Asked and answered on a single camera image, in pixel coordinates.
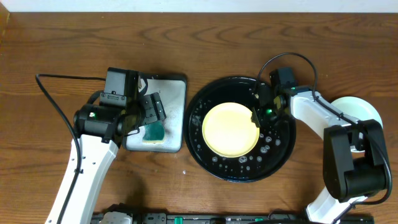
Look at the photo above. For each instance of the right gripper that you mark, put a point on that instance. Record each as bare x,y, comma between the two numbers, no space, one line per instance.
257,115

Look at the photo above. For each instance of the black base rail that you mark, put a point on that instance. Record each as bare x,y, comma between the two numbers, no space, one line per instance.
162,218

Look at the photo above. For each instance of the green sponge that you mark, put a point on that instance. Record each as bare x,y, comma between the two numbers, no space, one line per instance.
154,133

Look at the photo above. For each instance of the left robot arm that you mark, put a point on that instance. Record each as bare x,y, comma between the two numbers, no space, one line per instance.
105,123

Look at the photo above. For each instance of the black round tray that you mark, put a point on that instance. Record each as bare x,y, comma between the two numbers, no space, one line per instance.
271,152

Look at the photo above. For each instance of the black rectangular soap tray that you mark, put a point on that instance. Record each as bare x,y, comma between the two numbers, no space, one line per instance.
172,89

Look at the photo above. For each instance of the yellow plate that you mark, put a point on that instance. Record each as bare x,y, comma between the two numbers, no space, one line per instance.
229,131

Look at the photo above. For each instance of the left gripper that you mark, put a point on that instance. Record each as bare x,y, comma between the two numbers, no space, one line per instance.
152,107

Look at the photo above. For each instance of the mint plate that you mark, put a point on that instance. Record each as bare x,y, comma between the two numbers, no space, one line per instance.
358,108

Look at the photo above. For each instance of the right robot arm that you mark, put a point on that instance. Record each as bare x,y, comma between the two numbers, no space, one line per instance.
356,168

